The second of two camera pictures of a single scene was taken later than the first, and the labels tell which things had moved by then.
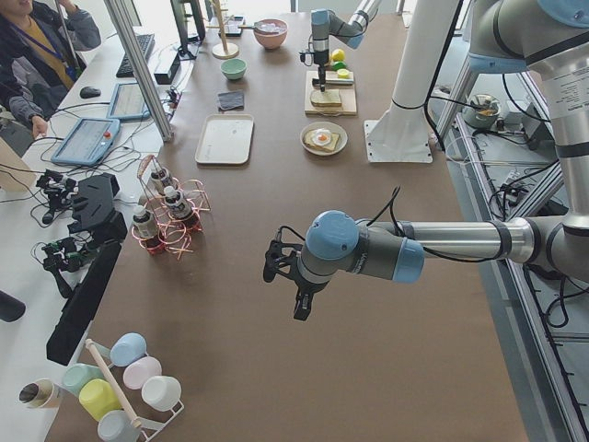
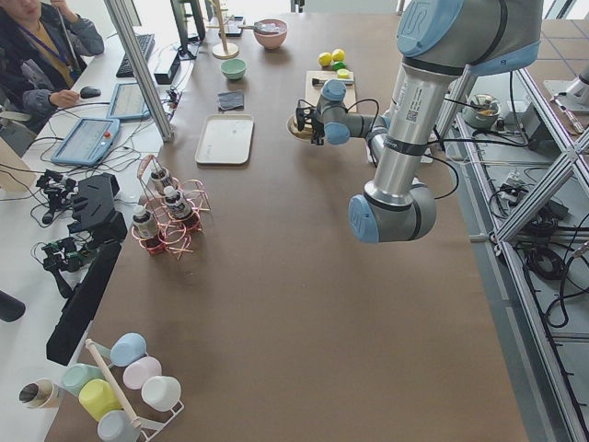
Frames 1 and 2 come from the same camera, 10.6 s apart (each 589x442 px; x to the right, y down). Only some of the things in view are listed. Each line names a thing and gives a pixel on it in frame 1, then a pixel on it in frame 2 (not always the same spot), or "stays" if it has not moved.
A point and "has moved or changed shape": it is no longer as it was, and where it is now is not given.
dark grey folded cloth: [231, 100] stays
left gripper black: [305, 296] -> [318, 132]
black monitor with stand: [190, 27] stays
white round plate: [324, 138] has moved or changed shape
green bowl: [234, 68] stays
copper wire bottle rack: [171, 212] stays
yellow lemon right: [338, 54] stays
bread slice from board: [326, 98] has moved or changed shape
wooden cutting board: [348, 97] stays
